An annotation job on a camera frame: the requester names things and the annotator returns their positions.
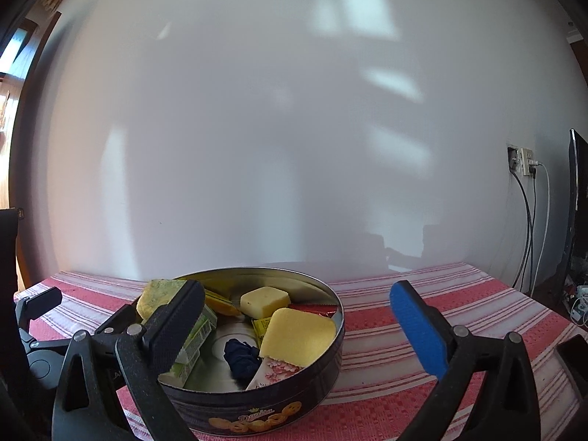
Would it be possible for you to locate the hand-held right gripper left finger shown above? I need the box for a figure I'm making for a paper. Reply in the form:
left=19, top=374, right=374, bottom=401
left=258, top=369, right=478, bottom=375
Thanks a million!
left=52, top=279, right=206, bottom=441

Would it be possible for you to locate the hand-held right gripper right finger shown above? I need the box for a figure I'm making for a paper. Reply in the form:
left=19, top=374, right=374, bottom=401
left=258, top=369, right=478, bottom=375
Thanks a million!
left=390, top=280, right=538, bottom=441

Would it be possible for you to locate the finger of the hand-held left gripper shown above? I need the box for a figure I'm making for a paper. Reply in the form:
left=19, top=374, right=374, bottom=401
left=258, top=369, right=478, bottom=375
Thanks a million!
left=94, top=303, right=144, bottom=337
left=16, top=287, right=63, bottom=331

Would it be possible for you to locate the worn yellow green sponge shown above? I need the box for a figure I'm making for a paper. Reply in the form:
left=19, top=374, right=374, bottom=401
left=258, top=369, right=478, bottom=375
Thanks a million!
left=136, top=278, right=184, bottom=325

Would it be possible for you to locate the green tissue pack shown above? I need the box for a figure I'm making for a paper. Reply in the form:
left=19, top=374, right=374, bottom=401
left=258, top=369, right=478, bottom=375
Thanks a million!
left=175, top=305, right=218, bottom=363
left=158, top=351, right=200, bottom=387

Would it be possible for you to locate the yellow snack packet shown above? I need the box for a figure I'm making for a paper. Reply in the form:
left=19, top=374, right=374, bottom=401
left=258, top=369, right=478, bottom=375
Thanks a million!
left=250, top=316, right=274, bottom=338
left=203, top=288, right=235, bottom=317

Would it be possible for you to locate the dark blue scrunchie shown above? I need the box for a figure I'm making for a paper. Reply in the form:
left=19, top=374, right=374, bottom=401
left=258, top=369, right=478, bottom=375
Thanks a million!
left=223, top=338, right=262, bottom=380

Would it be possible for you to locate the yellow sponge green scouring pad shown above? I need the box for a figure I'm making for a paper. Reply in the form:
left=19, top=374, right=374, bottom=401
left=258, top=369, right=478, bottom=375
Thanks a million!
left=258, top=308, right=337, bottom=363
left=240, top=286, right=291, bottom=319

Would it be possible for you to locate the red snack packet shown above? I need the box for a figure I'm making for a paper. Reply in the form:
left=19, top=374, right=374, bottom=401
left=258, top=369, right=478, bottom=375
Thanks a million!
left=289, top=302, right=338, bottom=319

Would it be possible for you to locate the pink floral tissue pack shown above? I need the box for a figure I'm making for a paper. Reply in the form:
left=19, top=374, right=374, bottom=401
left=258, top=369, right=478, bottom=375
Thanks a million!
left=245, top=356, right=304, bottom=391

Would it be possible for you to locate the blue round cookie tin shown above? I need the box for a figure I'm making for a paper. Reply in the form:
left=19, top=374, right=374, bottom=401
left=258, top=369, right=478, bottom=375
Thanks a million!
left=131, top=267, right=346, bottom=437

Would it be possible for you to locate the red white striped tablecloth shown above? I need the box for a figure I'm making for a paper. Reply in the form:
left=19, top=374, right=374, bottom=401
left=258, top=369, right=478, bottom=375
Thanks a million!
left=14, top=262, right=588, bottom=441

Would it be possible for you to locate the brown wooden door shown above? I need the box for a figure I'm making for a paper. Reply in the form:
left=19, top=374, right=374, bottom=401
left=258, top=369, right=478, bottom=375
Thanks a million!
left=0, top=78, right=19, bottom=212

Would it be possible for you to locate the dark flat object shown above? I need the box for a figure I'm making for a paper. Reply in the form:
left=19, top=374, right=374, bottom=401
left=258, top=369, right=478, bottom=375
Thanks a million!
left=556, top=334, right=588, bottom=387

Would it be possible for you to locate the black flat screen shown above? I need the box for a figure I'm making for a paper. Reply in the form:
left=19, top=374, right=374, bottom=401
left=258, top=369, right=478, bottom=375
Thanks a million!
left=558, top=129, right=588, bottom=286

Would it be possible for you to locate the transom window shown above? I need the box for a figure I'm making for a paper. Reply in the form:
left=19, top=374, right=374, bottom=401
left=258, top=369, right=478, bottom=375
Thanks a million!
left=0, top=25, right=38, bottom=76

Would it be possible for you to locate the black power cable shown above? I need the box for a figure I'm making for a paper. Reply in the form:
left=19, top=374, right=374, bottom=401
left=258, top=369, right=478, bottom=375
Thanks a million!
left=529, top=175, right=540, bottom=297
left=511, top=170, right=533, bottom=288

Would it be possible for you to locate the white charger cable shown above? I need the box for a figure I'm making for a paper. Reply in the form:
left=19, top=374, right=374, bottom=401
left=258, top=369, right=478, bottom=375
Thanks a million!
left=533, top=160, right=551, bottom=295

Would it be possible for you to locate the white wall socket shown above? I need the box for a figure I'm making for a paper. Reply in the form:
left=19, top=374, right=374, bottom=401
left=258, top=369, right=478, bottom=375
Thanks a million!
left=508, top=146, right=536, bottom=178

